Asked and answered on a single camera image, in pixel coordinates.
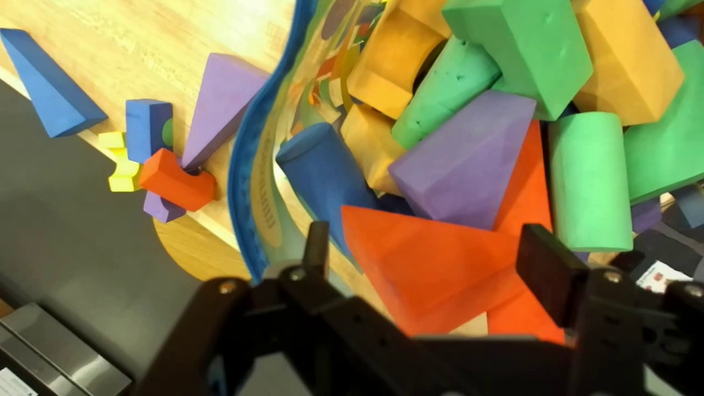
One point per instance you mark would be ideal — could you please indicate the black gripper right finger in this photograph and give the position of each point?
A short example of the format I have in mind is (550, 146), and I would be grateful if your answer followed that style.
(553, 274)

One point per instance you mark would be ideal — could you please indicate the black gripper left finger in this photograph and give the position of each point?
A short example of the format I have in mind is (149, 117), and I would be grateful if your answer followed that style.
(316, 242)

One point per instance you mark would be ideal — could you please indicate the orange triangular foam block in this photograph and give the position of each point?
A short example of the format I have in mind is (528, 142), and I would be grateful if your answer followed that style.
(435, 275)

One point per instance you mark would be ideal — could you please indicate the clear bag of foam blocks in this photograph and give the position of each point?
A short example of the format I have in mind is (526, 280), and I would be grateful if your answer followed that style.
(475, 113)

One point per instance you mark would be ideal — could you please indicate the red foam block at back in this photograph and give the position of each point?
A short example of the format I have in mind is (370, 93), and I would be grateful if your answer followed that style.
(162, 176)

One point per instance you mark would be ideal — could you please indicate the long purple foam block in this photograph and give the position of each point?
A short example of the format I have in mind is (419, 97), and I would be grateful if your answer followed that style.
(224, 90)

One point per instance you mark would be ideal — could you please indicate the yellow foam block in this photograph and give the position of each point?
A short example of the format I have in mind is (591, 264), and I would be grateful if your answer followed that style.
(126, 171)

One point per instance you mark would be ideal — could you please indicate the blue foam cube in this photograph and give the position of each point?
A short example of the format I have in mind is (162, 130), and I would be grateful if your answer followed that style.
(148, 128)

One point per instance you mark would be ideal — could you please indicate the blue foam wedge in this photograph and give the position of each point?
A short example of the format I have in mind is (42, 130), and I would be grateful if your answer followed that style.
(60, 102)

